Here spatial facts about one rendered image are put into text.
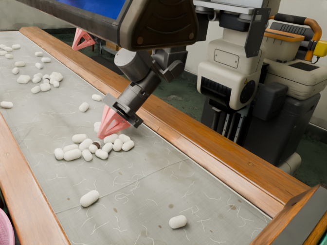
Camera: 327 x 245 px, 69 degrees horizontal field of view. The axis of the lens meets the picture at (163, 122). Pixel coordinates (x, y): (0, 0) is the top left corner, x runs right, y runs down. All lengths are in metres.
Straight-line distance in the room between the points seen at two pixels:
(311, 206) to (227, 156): 0.24
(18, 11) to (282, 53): 4.72
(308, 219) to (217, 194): 0.20
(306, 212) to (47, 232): 0.35
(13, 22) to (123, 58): 4.83
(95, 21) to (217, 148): 0.42
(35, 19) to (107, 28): 5.18
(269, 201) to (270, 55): 0.89
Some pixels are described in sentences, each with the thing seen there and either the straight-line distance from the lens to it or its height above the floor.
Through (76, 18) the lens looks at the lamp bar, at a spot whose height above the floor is 1.05.
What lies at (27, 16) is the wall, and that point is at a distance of 5.35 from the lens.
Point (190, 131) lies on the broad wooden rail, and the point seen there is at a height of 0.76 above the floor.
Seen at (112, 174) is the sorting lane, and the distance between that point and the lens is 0.51.
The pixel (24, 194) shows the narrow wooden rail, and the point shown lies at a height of 0.76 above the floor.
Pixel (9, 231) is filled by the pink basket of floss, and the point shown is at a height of 0.77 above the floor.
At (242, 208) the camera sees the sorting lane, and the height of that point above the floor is 0.74.
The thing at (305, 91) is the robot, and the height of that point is 0.74.
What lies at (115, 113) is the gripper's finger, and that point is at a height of 0.82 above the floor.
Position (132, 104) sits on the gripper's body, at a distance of 0.56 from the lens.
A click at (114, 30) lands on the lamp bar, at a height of 1.05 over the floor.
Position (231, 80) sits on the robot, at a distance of 0.99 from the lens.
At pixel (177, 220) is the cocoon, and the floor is 0.76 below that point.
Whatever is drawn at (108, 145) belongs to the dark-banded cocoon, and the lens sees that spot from 0.56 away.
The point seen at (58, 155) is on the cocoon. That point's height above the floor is 0.75.
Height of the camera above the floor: 1.09
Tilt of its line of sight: 31 degrees down
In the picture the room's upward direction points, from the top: 6 degrees clockwise
